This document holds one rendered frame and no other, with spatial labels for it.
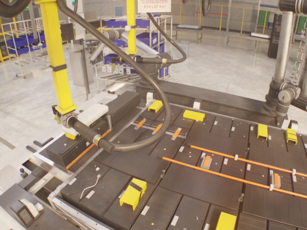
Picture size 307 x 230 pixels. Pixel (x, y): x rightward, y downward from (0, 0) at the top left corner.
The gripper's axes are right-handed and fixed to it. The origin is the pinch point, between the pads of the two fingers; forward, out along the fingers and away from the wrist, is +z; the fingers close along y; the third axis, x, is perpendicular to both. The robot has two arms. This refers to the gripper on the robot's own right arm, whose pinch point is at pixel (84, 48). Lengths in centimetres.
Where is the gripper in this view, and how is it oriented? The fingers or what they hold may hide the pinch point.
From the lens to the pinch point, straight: 384.6
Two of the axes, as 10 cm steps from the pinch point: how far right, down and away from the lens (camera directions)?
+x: 0.0, 8.6, 5.1
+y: -4.3, 4.6, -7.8
